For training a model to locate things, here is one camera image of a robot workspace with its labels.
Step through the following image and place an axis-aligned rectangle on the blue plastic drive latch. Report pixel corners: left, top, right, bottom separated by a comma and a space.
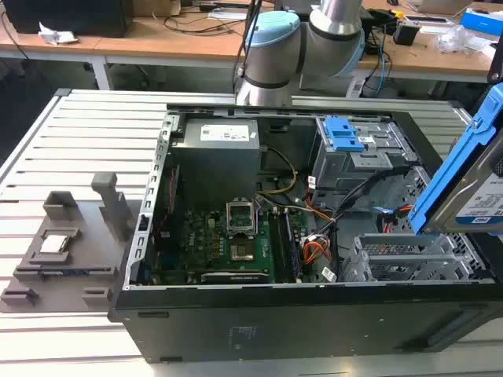
325, 116, 365, 152

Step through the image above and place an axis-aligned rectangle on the hard disk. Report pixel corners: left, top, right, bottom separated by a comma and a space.
408, 82, 503, 236

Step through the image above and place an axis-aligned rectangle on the RAM stick in slot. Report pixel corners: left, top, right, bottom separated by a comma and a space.
283, 210, 304, 283

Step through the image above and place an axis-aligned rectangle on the red wire blue plug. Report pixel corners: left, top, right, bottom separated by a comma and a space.
376, 203, 413, 236

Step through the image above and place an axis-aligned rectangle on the metal socket cover frame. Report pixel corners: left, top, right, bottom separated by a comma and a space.
226, 199, 256, 239

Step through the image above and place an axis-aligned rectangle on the grey power supply unit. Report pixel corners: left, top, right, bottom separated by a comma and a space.
169, 117, 263, 205

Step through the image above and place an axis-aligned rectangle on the wooden desk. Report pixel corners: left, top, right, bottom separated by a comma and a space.
0, 0, 503, 86

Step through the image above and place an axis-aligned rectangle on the CPU socket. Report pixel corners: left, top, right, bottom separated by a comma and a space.
229, 243, 255, 262

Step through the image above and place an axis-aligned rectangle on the yellow and black wire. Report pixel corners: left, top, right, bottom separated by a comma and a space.
257, 147, 298, 196

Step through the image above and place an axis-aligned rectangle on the grey metal drive cage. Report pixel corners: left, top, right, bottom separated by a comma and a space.
308, 115, 417, 197

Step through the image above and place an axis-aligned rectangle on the black flat cable bundle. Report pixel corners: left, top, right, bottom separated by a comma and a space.
332, 167, 413, 225

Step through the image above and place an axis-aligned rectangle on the green motherboard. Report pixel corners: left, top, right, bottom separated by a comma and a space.
155, 196, 311, 284

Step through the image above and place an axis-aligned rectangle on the metal disk bay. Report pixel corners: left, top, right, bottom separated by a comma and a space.
340, 231, 492, 284

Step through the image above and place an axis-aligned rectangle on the grey parts rack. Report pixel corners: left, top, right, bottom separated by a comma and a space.
0, 171, 137, 313

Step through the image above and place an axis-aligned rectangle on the dark RAM stick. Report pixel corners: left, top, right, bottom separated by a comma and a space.
39, 266, 113, 276

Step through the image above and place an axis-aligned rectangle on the silver CPU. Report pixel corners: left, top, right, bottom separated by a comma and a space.
39, 234, 68, 254

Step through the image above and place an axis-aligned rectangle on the thin black cable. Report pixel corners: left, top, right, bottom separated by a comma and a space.
163, 7, 252, 38

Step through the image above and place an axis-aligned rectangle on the white crumpled paper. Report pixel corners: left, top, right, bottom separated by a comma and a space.
38, 21, 78, 44

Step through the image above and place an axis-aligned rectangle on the clear plastic bag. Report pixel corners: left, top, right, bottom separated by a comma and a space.
434, 25, 496, 54

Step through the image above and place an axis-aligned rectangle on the large black box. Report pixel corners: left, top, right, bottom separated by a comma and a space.
3, 0, 134, 38

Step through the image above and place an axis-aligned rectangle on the blue cardboard box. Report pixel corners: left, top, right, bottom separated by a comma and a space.
459, 7, 503, 38

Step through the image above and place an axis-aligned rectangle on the small black box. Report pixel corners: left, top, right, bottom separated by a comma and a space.
394, 21, 421, 46

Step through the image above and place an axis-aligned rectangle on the multicolour power wire white label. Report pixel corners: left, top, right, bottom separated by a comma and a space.
300, 239, 339, 282

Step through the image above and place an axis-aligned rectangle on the black graphics card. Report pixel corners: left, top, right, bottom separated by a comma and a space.
200, 270, 272, 284

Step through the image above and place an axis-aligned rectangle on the black open PC case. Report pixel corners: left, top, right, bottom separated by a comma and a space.
108, 102, 503, 364

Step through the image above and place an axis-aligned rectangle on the hanging blue cable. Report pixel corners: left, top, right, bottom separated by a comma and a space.
375, 23, 392, 95

